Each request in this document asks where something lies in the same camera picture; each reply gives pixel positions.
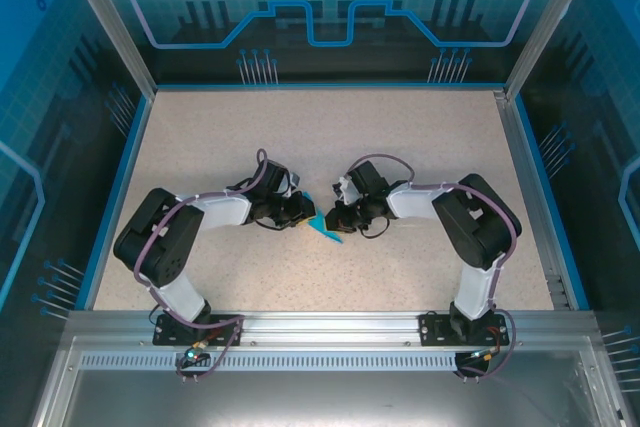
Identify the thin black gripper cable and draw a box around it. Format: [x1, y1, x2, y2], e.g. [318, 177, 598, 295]
[359, 218, 392, 240]
[253, 218, 292, 233]

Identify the aluminium frame post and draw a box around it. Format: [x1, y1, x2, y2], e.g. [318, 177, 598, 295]
[55, 0, 160, 99]
[501, 0, 605, 101]

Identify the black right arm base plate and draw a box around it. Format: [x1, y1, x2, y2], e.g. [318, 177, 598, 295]
[418, 311, 507, 348]

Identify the aluminium side rail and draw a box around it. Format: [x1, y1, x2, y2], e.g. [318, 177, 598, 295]
[492, 88, 572, 312]

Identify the grey metal tray panel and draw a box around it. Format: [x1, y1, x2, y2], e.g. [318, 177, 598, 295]
[27, 336, 629, 427]

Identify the thin black left gripper cable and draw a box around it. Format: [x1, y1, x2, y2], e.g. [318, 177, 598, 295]
[253, 218, 292, 233]

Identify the slotted aluminium cable duct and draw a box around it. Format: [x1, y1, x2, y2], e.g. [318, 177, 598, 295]
[78, 352, 464, 371]

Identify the blue paper sheet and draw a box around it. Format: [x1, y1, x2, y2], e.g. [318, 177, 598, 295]
[299, 191, 346, 247]

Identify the blue table border strip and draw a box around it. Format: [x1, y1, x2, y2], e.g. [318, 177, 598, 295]
[512, 95, 591, 312]
[82, 94, 155, 312]

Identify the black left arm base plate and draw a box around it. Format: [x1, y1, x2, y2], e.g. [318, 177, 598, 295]
[152, 313, 246, 348]

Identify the cable connector with green light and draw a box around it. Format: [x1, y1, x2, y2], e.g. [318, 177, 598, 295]
[467, 345, 504, 364]
[180, 339, 210, 364]

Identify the aluminium mounting rail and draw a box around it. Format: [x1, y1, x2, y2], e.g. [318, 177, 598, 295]
[64, 309, 599, 351]

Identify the thin black right gripper cable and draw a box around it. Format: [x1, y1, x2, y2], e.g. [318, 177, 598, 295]
[359, 218, 392, 240]

